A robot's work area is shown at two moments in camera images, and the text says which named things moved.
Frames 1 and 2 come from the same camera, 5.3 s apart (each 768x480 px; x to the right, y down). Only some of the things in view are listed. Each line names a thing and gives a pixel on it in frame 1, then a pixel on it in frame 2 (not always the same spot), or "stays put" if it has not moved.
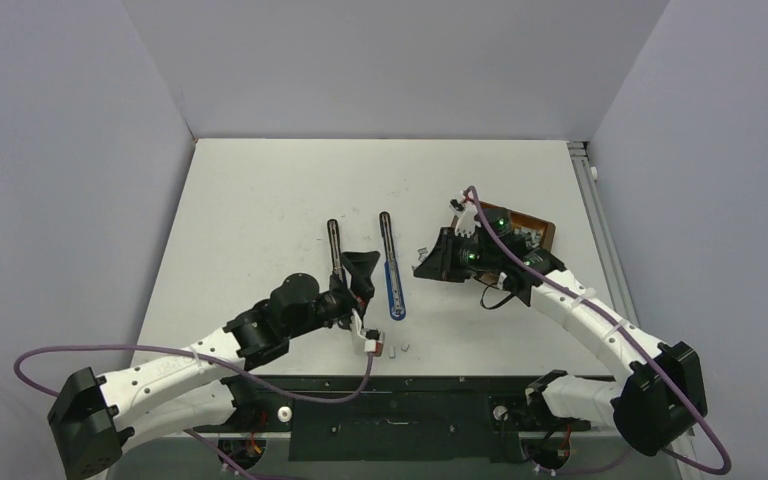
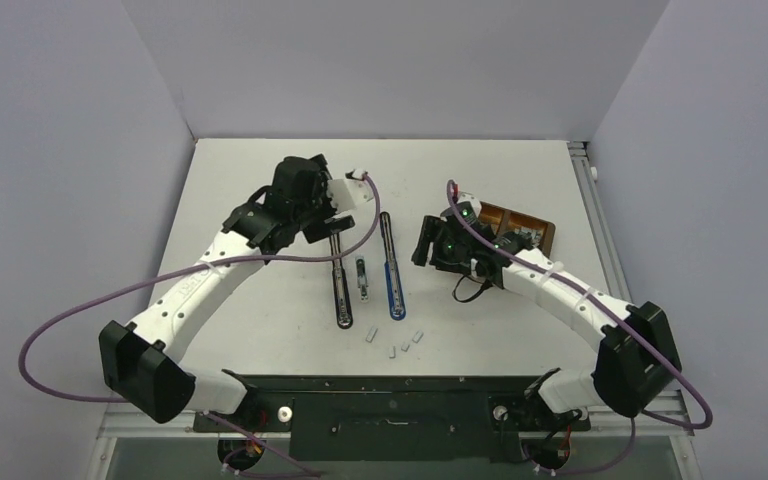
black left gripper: x=360 y=268 to x=326 y=223
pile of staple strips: x=532 y=237 stays put
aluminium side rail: x=603 y=229 stays put
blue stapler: x=394 y=285 stays put
